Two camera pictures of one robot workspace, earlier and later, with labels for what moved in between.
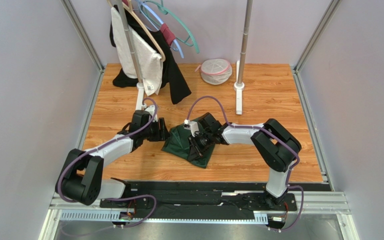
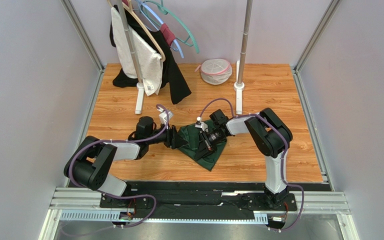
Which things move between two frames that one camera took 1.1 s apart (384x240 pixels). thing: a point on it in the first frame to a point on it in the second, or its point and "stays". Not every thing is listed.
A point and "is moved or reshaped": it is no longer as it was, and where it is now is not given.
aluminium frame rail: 325,203 stays
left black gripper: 162,134 to 173,139
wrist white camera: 151,110 to 163,115
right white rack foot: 239,88 stays
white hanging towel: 150,61 stays
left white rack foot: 140,86 stays
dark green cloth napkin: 177,143 is moved or reshaped
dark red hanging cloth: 168,35 stays
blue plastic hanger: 174,43 stays
